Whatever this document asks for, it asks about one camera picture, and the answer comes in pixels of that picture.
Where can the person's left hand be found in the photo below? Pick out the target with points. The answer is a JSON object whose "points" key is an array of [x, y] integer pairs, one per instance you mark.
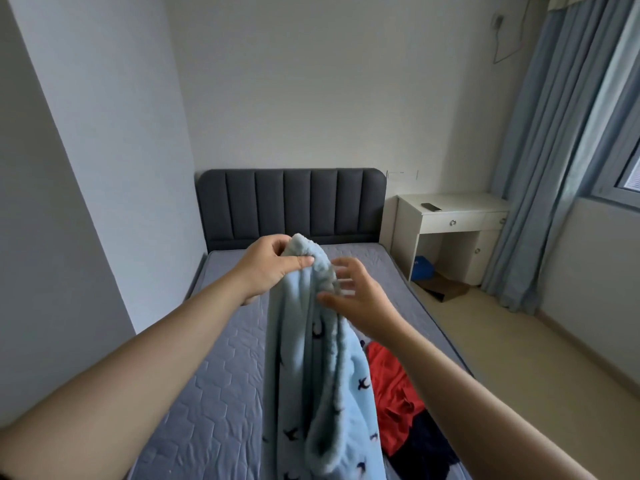
{"points": [[262, 272]]}

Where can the person's right hand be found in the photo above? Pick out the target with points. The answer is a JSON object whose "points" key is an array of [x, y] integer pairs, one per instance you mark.
{"points": [[367, 304]]}

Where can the person's right thumb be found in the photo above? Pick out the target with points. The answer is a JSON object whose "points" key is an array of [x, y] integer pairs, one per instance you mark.
{"points": [[332, 300]]}

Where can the person's right middle finger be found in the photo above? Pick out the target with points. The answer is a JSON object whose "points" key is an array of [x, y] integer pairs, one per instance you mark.
{"points": [[345, 273]]}

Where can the person's left thumb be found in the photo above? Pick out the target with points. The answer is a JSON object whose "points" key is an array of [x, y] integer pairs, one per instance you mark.
{"points": [[295, 265]]}

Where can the light blue fleece garment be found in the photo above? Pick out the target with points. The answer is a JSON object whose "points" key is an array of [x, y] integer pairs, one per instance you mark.
{"points": [[320, 384]]}

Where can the person's right forearm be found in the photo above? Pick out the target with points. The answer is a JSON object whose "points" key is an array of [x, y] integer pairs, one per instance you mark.
{"points": [[480, 409]]}

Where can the person's left forearm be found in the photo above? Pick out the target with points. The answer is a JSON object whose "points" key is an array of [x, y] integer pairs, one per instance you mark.
{"points": [[117, 389]]}

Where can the dark grey padded headboard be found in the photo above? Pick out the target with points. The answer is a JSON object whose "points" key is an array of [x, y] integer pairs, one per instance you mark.
{"points": [[291, 207]]}

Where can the blue bag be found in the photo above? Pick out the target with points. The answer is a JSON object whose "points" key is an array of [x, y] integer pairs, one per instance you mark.
{"points": [[422, 269]]}

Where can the brown cardboard box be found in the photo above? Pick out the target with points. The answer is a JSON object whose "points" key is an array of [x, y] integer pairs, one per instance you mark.
{"points": [[442, 286]]}

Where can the black remote control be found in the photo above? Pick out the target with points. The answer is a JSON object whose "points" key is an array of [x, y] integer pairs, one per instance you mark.
{"points": [[431, 207]]}

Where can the white desk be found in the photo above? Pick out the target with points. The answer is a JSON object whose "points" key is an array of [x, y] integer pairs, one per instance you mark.
{"points": [[447, 234]]}

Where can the red garment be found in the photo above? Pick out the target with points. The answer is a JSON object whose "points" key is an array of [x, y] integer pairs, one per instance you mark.
{"points": [[392, 394]]}

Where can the grey quilted mattress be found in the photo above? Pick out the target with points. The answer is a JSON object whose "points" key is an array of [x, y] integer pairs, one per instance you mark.
{"points": [[225, 394]]}

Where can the dark navy garment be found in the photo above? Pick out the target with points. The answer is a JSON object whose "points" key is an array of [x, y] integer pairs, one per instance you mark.
{"points": [[425, 449]]}

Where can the light blue curtain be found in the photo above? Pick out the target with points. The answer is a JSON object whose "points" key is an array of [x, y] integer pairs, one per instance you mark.
{"points": [[555, 154]]}

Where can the white wall socket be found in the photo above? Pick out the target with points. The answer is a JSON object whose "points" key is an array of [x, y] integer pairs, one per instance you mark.
{"points": [[402, 173]]}

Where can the window frame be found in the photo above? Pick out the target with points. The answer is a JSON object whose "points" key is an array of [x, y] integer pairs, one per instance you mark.
{"points": [[620, 159]]}

